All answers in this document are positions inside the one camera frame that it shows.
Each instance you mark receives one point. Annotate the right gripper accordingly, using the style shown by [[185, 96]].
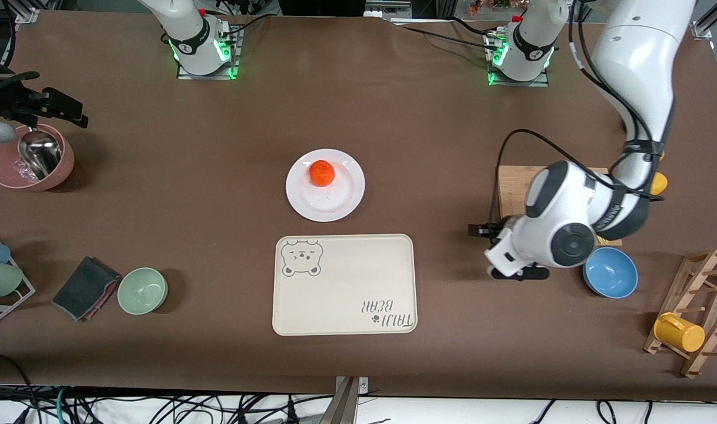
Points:
[[17, 101]]

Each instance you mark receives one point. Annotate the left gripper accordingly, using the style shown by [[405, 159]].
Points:
[[492, 230]]

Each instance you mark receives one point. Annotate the white round plate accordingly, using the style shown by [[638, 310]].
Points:
[[334, 203]]

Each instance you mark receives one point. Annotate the orange mandarin fruit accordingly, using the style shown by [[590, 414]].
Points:
[[322, 173]]

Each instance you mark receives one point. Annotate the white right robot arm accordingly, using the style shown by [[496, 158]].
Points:
[[187, 29]]

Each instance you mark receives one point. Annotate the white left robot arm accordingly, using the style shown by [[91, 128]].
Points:
[[641, 59]]

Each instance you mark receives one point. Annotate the wooden cutting board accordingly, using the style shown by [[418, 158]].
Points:
[[511, 188]]

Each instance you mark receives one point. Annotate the metal scoop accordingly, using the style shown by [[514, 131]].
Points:
[[40, 154]]

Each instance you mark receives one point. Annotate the pink bowl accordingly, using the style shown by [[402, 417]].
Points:
[[2, 171]]

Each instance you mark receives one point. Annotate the brown table mat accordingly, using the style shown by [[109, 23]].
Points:
[[158, 176]]

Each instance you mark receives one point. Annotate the blue bowl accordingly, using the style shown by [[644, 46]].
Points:
[[611, 277]]

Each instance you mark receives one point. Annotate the cream tray with bear print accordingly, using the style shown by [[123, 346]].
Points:
[[346, 288]]

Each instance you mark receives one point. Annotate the dark grey folded cloth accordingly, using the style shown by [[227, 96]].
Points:
[[84, 288]]

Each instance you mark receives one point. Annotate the pink folded cloth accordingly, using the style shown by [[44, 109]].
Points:
[[108, 301]]

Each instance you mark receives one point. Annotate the wooden mug rack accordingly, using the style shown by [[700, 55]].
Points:
[[685, 292]]

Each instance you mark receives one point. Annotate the pale green bowl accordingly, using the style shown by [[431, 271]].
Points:
[[142, 291]]

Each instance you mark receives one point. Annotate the yellow mug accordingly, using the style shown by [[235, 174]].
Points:
[[679, 334]]

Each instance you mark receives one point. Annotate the aluminium frame profile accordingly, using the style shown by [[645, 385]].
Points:
[[27, 15], [703, 29]]

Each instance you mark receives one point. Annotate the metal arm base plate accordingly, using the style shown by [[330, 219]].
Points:
[[235, 65], [541, 83]]

